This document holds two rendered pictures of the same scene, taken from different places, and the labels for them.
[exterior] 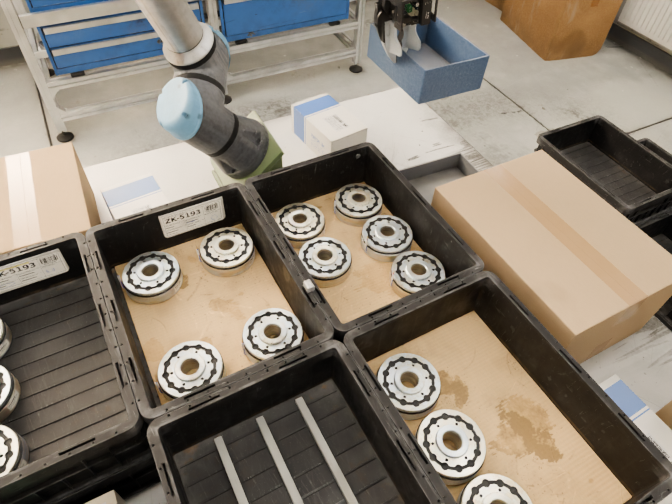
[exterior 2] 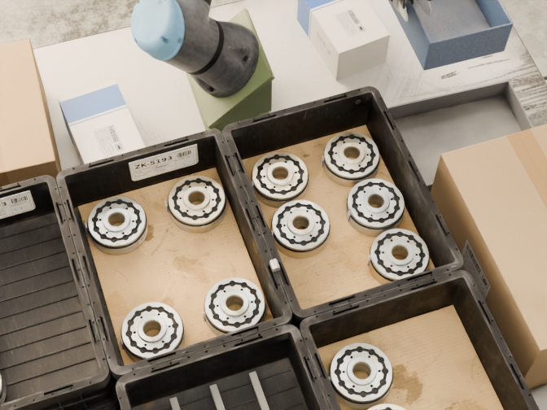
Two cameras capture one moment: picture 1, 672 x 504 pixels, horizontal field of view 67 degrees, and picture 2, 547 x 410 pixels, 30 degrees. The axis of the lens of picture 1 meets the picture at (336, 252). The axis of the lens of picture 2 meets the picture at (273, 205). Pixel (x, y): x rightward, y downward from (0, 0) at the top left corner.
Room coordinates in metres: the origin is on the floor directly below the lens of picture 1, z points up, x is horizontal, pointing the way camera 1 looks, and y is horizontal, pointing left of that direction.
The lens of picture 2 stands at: (-0.26, -0.10, 2.41)
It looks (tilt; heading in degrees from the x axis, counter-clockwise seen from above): 59 degrees down; 11
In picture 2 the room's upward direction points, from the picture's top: 1 degrees clockwise
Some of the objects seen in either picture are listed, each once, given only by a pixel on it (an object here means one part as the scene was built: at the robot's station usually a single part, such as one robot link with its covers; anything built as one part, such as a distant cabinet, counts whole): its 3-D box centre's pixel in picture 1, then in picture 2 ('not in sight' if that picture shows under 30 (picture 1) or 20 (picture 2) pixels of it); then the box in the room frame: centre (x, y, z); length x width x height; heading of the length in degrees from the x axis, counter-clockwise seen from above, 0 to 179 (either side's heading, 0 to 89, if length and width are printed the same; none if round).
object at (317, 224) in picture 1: (299, 220); (280, 175); (0.72, 0.08, 0.86); 0.10 x 0.10 x 0.01
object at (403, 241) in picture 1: (387, 233); (375, 202); (0.70, -0.10, 0.86); 0.10 x 0.10 x 0.01
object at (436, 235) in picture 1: (355, 243); (336, 212); (0.66, -0.04, 0.87); 0.40 x 0.30 x 0.11; 31
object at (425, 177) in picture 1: (436, 195); (463, 138); (0.97, -0.25, 0.73); 0.27 x 0.20 x 0.05; 118
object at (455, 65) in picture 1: (425, 55); (444, 4); (0.97, -0.15, 1.10); 0.20 x 0.15 x 0.07; 30
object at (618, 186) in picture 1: (584, 207); not in sight; (1.35, -0.88, 0.37); 0.40 x 0.30 x 0.45; 30
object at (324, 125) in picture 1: (328, 129); (340, 24); (1.20, 0.04, 0.75); 0.20 x 0.12 x 0.09; 38
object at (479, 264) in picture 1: (356, 225); (338, 197); (0.66, -0.04, 0.92); 0.40 x 0.30 x 0.02; 31
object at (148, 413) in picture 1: (202, 282); (170, 246); (0.51, 0.22, 0.92); 0.40 x 0.30 x 0.02; 31
